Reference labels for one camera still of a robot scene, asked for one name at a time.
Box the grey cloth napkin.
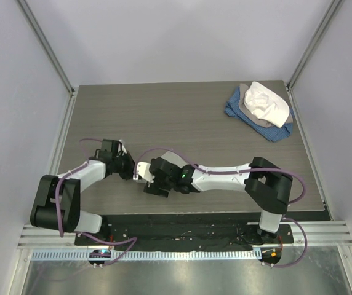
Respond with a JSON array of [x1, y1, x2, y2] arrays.
[[146, 151, 187, 182]]

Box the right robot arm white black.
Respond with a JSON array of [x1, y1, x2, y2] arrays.
[[136, 157, 293, 243]]

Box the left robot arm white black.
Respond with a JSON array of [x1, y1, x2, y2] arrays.
[[30, 139, 135, 245]]

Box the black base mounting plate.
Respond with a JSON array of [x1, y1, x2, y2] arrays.
[[75, 213, 294, 252]]

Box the beige grey cloth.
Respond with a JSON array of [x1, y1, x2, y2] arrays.
[[238, 83, 294, 127]]

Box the blue checked cloth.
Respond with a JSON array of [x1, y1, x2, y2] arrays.
[[225, 87, 293, 142]]

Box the white cloth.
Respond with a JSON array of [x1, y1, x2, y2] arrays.
[[243, 81, 290, 128]]

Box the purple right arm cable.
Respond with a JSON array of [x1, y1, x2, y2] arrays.
[[134, 147, 308, 267]]

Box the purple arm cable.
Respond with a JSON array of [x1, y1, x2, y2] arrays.
[[134, 147, 308, 267], [55, 138, 138, 267]]

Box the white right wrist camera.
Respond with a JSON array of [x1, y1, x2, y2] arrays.
[[133, 162, 154, 183]]

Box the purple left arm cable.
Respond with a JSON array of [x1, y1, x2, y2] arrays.
[[55, 138, 138, 267]]

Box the white slotted cable duct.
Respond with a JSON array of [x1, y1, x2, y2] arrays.
[[31, 248, 262, 261]]

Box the left aluminium frame post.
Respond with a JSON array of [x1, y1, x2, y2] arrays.
[[15, 0, 74, 96]]

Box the aluminium frame post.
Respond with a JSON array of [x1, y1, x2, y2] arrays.
[[15, 0, 74, 96], [286, 0, 344, 91]]

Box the front aluminium frame rail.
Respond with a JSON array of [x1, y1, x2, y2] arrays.
[[17, 221, 352, 249]]

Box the right aluminium frame post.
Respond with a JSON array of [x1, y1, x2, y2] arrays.
[[286, 0, 344, 91]]

